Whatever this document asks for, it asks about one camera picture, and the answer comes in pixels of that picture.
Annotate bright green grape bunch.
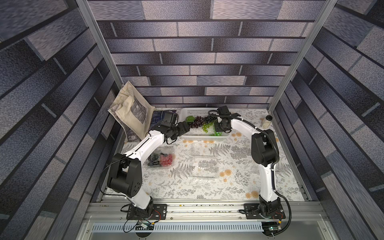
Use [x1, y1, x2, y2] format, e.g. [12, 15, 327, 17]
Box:
[211, 131, 223, 136]

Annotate clear plastic clamshell container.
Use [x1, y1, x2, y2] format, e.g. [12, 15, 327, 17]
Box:
[144, 147, 176, 169]

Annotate red grape bunch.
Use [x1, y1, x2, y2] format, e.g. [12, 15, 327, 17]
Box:
[159, 154, 174, 167]

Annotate dark blue grape bunch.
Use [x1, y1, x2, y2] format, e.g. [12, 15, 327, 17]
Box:
[147, 154, 161, 168]

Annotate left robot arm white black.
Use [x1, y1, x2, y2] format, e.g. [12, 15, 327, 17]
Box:
[107, 111, 190, 219]

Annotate white plastic basket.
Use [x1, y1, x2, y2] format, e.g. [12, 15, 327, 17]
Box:
[180, 108, 230, 142]

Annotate blue snack bag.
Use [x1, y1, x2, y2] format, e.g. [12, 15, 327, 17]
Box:
[150, 110, 176, 129]

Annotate small bottle black cap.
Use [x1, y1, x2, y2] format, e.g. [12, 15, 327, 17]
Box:
[262, 115, 273, 129]

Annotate floral tablecloth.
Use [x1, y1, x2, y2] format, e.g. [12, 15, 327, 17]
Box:
[104, 107, 306, 202]

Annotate beige canvas tote bag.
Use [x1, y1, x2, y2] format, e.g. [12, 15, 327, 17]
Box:
[108, 82, 155, 140]

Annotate green circuit board right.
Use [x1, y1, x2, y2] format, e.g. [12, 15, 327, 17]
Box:
[262, 222, 282, 237]

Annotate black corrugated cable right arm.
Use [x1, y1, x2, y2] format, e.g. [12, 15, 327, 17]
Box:
[207, 109, 292, 236]

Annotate circuit board left wires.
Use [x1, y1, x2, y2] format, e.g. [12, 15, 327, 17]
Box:
[122, 218, 160, 236]

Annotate aluminium rail base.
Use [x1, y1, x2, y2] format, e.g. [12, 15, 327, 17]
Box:
[76, 199, 338, 240]

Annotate left aluminium frame post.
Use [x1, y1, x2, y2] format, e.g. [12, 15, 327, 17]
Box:
[76, 0, 124, 90]

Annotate aluminium frame post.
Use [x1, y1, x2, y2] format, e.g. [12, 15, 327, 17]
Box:
[76, 0, 124, 90]
[268, 0, 337, 114]

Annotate right aluminium frame post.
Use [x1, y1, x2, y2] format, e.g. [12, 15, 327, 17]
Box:
[268, 0, 337, 114]

